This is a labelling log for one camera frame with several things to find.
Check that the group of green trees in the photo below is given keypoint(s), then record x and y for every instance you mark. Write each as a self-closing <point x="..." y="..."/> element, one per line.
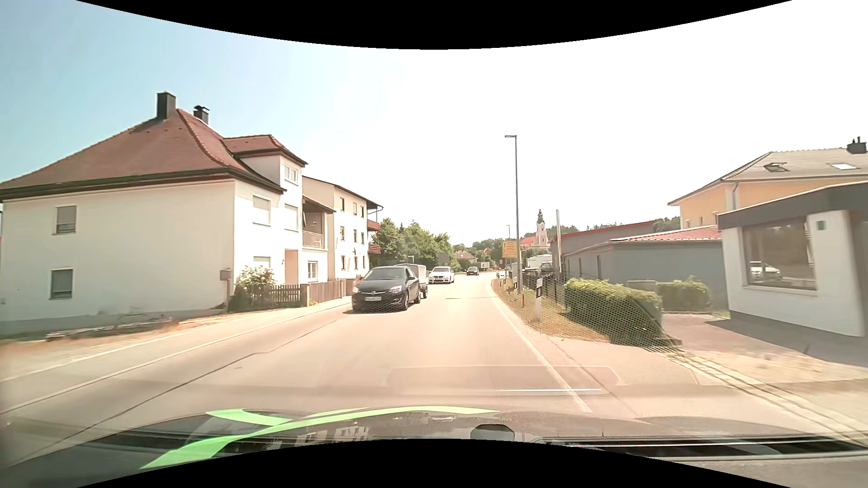
<point x="410" y="244"/>

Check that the white car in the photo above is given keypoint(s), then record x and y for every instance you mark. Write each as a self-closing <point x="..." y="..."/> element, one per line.
<point x="441" y="274"/>

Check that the grey trailer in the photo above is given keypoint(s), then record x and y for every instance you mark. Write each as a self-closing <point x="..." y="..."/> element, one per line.
<point x="419" y="274"/>

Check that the black car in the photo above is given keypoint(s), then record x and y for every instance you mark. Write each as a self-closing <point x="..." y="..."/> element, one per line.
<point x="385" y="288"/>

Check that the yellow road sign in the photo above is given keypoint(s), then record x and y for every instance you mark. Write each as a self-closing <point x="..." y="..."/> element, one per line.
<point x="509" y="249"/>

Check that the white house with balconies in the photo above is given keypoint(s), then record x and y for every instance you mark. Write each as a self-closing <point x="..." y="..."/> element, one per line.
<point x="346" y="234"/>

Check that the grey asphalt road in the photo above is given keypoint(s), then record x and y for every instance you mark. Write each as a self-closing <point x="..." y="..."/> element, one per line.
<point x="434" y="339"/>

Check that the white van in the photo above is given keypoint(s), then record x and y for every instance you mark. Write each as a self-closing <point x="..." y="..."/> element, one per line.
<point x="539" y="261"/>

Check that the church tower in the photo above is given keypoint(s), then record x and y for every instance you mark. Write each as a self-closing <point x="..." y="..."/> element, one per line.
<point x="540" y="229"/>

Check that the dark metal fence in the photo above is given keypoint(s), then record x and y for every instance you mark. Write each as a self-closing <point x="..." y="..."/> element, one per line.
<point x="542" y="284"/>

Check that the grey pole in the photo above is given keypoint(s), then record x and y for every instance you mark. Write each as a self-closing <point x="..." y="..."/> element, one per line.
<point x="558" y="244"/>

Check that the brown wooden fence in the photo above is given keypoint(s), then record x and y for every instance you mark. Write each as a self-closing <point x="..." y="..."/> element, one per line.
<point x="298" y="293"/>

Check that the car's own bonnet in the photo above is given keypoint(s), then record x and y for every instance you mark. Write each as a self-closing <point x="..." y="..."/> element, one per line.
<point x="434" y="427"/>

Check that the green bush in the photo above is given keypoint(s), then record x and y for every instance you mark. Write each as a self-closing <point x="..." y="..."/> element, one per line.
<point x="252" y="281"/>

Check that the green trimmed hedge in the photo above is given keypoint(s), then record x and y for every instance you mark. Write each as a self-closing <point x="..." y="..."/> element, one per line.
<point x="610" y="308"/>

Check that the grey building with red roof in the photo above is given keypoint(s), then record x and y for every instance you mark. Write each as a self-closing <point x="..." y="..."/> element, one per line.
<point x="644" y="261"/>

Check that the small green hedge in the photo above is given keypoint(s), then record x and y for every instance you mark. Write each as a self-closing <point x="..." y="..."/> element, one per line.
<point x="683" y="295"/>

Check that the white house with red roof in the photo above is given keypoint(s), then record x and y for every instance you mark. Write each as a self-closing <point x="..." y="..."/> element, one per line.
<point x="135" y="230"/>

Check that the yellow house with grey roof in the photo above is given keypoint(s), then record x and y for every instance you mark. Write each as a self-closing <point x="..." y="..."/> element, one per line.
<point x="766" y="186"/>

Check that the paved forecourt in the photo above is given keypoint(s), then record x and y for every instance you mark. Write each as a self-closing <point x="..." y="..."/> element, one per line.
<point x="759" y="359"/>

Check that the white building with large window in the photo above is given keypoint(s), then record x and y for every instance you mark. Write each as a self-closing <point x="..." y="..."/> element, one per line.
<point x="793" y="264"/>

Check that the tall grey lamp post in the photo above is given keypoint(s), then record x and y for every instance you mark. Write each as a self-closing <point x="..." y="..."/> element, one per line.
<point x="517" y="223"/>

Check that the grey letter box on post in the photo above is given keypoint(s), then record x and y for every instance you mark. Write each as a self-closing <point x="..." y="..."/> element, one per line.
<point x="225" y="281"/>

